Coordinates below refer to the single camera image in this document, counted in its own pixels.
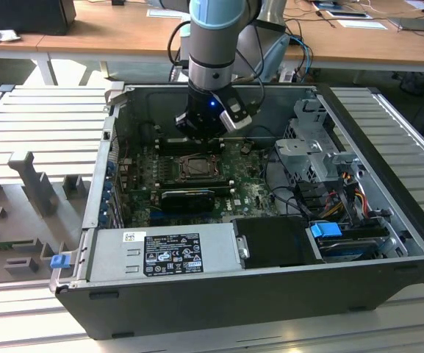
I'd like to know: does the metal socket cover frame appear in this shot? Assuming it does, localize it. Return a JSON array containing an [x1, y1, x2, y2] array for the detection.
[[177, 155, 218, 180]]

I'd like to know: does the metal CPU socket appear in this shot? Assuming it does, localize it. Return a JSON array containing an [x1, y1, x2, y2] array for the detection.
[[173, 153, 223, 182]]

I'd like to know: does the green motherboard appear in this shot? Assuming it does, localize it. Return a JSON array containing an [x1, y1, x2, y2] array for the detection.
[[118, 139, 284, 228]]

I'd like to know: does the small graphics card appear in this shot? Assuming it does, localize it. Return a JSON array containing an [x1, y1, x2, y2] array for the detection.
[[159, 189, 216, 213]]

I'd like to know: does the white power adapter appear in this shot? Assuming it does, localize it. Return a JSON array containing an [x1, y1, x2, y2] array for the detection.
[[279, 68, 298, 84]]

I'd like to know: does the grey metal drive cage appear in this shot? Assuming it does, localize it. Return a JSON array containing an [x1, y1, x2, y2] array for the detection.
[[273, 98, 369, 221]]

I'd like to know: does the white paper sheet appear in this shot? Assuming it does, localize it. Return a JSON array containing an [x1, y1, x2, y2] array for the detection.
[[146, 7, 183, 18]]

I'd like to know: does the wooden office desk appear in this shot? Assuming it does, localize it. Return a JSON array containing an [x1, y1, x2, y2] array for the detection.
[[0, 0, 424, 88]]

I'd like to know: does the black plastic shroud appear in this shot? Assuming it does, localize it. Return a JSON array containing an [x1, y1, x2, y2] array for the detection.
[[231, 215, 325, 270]]

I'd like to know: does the grey power supply unit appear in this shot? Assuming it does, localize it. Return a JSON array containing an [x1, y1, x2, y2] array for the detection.
[[86, 224, 242, 283]]

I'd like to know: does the hard disk in blue carrier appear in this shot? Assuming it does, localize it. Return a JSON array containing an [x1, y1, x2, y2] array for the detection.
[[309, 220, 391, 264]]

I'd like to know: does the flat dark phone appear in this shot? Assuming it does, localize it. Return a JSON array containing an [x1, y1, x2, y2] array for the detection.
[[325, 10, 369, 19]]

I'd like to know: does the white paper with blue border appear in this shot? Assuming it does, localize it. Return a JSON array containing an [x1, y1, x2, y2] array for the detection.
[[336, 18, 389, 30]]

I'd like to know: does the black open PC case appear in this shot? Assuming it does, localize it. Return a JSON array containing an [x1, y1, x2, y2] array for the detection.
[[48, 82, 424, 341]]

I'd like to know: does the grey parts rack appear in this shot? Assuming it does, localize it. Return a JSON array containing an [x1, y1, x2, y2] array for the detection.
[[0, 150, 93, 286]]

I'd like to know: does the blue case latch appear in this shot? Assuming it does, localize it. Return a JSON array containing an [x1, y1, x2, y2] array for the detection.
[[49, 254, 70, 270]]

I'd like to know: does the black computer box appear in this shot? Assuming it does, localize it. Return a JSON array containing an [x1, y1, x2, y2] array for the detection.
[[0, 0, 77, 37]]

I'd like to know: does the dark grey notebook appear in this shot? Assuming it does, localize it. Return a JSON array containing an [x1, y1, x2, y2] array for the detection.
[[387, 16, 424, 33]]

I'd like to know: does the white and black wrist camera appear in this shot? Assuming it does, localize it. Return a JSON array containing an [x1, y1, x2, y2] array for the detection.
[[218, 96, 254, 132]]

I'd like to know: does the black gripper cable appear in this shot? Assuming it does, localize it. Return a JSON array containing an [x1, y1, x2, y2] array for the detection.
[[233, 49, 266, 113], [167, 21, 193, 69]]

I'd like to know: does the black wire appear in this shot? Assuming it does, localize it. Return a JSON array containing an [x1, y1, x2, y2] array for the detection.
[[262, 146, 310, 218]]

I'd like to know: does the blue cable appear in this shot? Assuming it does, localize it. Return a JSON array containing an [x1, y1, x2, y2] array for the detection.
[[288, 35, 314, 82]]

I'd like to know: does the yellow wire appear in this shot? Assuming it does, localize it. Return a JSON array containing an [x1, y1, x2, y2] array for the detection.
[[353, 186, 367, 218]]

